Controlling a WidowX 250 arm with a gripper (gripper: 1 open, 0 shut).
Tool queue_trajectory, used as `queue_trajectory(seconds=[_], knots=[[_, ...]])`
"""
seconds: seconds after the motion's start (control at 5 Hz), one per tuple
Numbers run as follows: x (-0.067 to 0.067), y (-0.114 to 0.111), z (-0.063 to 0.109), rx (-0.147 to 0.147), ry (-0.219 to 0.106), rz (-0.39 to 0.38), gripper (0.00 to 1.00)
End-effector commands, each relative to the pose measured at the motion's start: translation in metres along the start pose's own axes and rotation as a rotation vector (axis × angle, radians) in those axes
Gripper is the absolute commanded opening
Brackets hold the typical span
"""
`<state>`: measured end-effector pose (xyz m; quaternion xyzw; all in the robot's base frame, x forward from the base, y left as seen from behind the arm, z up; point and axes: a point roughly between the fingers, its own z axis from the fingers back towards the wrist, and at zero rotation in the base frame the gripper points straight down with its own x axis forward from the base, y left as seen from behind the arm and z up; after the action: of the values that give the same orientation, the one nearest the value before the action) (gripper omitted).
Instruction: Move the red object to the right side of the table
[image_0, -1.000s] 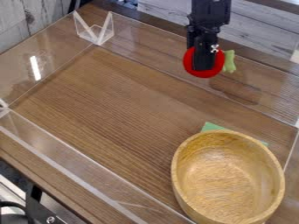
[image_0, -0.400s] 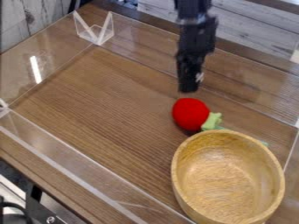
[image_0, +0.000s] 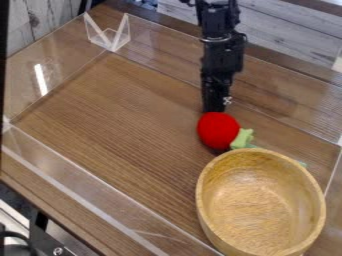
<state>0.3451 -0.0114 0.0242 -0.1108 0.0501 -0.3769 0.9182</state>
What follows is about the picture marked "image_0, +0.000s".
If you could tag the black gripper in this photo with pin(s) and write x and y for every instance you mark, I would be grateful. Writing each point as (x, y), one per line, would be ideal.
(222, 62)

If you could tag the red plush tomato toy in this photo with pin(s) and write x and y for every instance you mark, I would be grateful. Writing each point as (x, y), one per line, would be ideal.
(220, 133)

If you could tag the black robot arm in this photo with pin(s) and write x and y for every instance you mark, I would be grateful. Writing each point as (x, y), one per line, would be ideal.
(218, 16)

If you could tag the green cloth piece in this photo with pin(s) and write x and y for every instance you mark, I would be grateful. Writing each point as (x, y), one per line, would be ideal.
(253, 146)

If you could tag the wooden oval bowl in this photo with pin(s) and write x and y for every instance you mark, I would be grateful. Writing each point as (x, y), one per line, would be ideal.
(259, 203)

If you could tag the clear acrylic tray wall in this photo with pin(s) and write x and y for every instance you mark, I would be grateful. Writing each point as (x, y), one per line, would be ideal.
(100, 144)

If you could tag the clear acrylic corner bracket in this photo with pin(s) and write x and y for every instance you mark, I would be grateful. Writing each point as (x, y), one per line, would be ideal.
(108, 38)

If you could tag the black metal table mount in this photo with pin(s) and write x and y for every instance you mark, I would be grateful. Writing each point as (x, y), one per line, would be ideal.
(43, 243)

